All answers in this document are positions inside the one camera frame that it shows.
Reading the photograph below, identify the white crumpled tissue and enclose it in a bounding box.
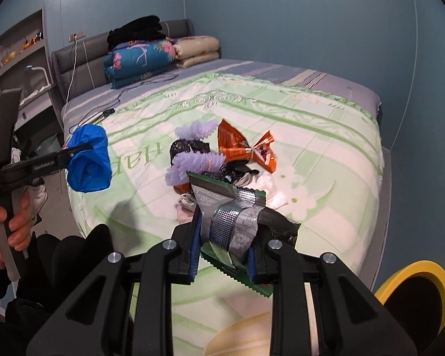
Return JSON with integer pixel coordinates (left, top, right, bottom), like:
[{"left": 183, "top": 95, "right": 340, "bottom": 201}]
[
  {"left": 252, "top": 172, "right": 288, "bottom": 208},
  {"left": 176, "top": 192, "right": 200, "bottom": 223}
]

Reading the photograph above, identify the orange snack wrapper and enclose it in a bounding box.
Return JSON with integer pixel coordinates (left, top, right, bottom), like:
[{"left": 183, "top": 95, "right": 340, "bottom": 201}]
[{"left": 217, "top": 119, "right": 279, "bottom": 174}]

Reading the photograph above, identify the orange shelf ornament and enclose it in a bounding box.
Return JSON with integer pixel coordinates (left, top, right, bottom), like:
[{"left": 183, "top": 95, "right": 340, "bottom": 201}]
[{"left": 22, "top": 33, "right": 43, "bottom": 50}]

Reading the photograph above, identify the person's left hand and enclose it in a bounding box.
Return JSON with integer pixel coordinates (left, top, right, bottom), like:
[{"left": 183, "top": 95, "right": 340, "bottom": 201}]
[{"left": 0, "top": 193, "right": 34, "bottom": 269}]

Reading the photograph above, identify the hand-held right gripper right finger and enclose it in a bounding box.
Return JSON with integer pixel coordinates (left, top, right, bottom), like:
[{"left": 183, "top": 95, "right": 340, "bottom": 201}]
[{"left": 245, "top": 226, "right": 418, "bottom": 356}]

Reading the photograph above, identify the black folded clothing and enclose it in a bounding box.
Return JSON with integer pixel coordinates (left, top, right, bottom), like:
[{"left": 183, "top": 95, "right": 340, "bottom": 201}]
[{"left": 107, "top": 15, "right": 167, "bottom": 50}]

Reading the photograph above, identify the person's dark clothing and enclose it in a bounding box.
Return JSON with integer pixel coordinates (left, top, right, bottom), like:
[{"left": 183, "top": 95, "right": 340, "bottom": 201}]
[{"left": 0, "top": 224, "right": 114, "bottom": 356}]

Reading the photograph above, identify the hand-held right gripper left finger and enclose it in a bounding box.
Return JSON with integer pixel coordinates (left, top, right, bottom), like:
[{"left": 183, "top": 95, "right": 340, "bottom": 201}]
[{"left": 25, "top": 208, "right": 203, "bottom": 356}]

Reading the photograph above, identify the striped bed sheet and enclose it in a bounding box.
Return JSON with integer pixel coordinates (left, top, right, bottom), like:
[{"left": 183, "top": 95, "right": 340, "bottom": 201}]
[{"left": 61, "top": 57, "right": 381, "bottom": 138}]

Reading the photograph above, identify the beige folded quilt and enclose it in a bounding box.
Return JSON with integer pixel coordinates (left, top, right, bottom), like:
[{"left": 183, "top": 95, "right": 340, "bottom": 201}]
[{"left": 172, "top": 36, "right": 221, "bottom": 69}]

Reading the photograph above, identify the silver green snack wrapper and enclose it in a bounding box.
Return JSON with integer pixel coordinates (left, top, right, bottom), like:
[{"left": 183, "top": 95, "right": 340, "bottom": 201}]
[{"left": 185, "top": 171, "right": 301, "bottom": 299}]

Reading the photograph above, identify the blue floral folded quilt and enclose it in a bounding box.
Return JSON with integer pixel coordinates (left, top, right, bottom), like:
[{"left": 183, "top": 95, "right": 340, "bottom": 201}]
[{"left": 104, "top": 40, "right": 177, "bottom": 90}]

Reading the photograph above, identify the blue plastic bag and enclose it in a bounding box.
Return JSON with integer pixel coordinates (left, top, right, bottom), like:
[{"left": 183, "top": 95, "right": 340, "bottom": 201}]
[{"left": 66, "top": 124, "right": 112, "bottom": 193}]

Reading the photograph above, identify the black plastic bag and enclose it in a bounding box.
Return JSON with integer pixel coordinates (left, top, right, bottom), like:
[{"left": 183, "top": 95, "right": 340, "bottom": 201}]
[
  {"left": 169, "top": 139, "right": 211, "bottom": 166},
  {"left": 222, "top": 161, "right": 260, "bottom": 188}
]

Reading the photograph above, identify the white desk lamp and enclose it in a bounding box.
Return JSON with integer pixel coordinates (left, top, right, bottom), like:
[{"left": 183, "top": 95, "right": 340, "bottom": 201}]
[{"left": 24, "top": 65, "right": 50, "bottom": 93}]

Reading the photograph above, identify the grey shelf cabinet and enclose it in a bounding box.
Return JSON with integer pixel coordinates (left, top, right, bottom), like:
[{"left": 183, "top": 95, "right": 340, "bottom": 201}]
[{"left": 0, "top": 7, "right": 63, "bottom": 138}]

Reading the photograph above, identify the green patterned blanket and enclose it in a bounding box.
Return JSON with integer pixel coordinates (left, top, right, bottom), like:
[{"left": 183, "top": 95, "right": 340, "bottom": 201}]
[{"left": 69, "top": 72, "right": 384, "bottom": 356}]

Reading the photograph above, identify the yellow ring object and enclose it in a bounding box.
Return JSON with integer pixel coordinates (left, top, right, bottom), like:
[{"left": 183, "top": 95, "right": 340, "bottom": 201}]
[{"left": 374, "top": 260, "right": 445, "bottom": 345}]

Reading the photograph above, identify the grey upholstered bed headboard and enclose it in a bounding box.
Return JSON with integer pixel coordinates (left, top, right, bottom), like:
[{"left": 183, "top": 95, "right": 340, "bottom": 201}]
[{"left": 51, "top": 18, "right": 195, "bottom": 101}]

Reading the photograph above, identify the white charging cable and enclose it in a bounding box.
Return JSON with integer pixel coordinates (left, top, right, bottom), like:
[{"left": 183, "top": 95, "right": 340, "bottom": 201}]
[{"left": 65, "top": 36, "right": 78, "bottom": 112}]

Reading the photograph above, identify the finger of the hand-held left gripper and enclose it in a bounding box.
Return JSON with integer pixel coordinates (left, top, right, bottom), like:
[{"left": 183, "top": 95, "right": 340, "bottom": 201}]
[{"left": 57, "top": 144, "right": 93, "bottom": 169}]

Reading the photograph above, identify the white shoe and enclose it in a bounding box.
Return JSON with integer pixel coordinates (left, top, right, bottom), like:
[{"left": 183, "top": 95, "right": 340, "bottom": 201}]
[{"left": 22, "top": 183, "right": 49, "bottom": 217}]

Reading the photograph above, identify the black cable with charger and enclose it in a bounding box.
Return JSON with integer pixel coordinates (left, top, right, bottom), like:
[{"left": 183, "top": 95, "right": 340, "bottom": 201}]
[{"left": 93, "top": 73, "right": 179, "bottom": 119}]

